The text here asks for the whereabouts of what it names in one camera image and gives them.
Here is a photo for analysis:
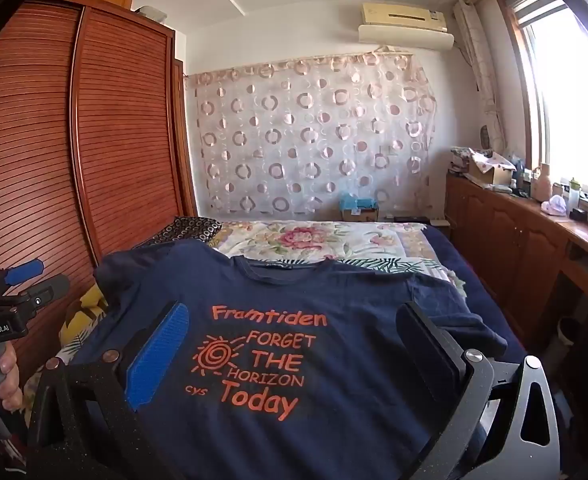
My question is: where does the wooden slatted wardrobe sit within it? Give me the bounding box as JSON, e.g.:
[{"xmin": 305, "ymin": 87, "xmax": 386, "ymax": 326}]
[{"xmin": 0, "ymin": 0, "xmax": 198, "ymax": 401}]

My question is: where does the white plastic bag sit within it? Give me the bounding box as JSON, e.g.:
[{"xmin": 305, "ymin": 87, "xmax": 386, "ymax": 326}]
[{"xmin": 540, "ymin": 197, "xmax": 570, "ymax": 217}]

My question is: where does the sheer circle-patterned curtain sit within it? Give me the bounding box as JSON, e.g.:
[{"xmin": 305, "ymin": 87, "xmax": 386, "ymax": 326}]
[{"xmin": 186, "ymin": 50, "xmax": 437, "ymax": 221}]

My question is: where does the dark blue blanket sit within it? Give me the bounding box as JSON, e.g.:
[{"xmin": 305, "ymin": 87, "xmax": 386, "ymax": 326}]
[{"xmin": 414, "ymin": 222, "xmax": 530, "ymax": 361}]

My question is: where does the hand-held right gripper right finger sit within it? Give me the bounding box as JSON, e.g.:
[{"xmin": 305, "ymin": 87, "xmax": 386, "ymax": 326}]
[{"xmin": 395, "ymin": 301, "xmax": 560, "ymax": 480}]

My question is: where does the wooden framed window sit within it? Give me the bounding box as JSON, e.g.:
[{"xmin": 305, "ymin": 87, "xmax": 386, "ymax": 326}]
[{"xmin": 494, "ymin": 0, "xmax": 588, "ymax": 201}]

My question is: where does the navy printed t-shirt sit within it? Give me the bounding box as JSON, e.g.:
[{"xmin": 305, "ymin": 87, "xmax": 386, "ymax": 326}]
[{"xmin": 68, "ymin": 240, "xmax": 510, "ymax": 480}]

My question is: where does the open cardboard box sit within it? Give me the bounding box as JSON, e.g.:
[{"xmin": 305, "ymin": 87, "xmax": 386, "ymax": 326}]
[{"xmin": 466, "ymin": 149, "xmax": 517, "ymax": 186}]

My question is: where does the black circle-patterned pillow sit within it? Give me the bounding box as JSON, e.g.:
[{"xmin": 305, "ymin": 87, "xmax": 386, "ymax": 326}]
[{"xmin": 134, "ymin": 216, "xmax": 223, "ymax": 251}]

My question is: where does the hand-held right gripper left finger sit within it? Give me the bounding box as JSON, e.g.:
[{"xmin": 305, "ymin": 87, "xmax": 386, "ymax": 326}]
[{"xmin": 26, "ymin": 301, "xmax": 191, "ymax": 480}]

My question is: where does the floral bedspread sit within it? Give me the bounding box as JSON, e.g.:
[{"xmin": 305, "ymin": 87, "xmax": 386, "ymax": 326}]
[{"xmin": 24, "ymin": 219, "xmax": 467, "ymax": 461}]

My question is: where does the grey trash bin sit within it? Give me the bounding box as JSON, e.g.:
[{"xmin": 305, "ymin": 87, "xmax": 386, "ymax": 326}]
[{"xmin": 544, "ymin": 316, "xmax": 582, "ymax": 376}]

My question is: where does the beige bottle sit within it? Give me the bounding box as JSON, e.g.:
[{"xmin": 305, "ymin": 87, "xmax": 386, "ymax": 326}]
[{"xmin": 531, "ymin": 162, "xmax": 555, "ymax": 203}]

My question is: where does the white air conditioner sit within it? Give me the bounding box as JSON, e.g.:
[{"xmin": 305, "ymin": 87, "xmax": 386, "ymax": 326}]
[{"xmin": 358, "ymin": 2, "xmax": 455, "ymax": 51}]

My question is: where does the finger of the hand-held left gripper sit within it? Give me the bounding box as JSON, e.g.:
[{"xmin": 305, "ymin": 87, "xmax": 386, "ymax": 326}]
[
  {"xmin": 0, "ymin": 259, "xmax": 44, "ymax": 293},
  {"xmin": 21, "ymin": 274, "xmax": 70, "ymax": 311}
]

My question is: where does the tied pale window curtain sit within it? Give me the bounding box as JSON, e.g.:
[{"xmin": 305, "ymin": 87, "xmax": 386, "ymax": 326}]
[{"xmin": 454, "ymin": 0, "xmax": 506, "ymax": 147}]

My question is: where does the wooden sideboard cabinet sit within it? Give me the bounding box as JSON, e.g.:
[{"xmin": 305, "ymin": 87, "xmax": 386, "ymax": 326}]
[{"xmin": 444, "ymin": 172, "xmax": 588, "ymax": 361}]

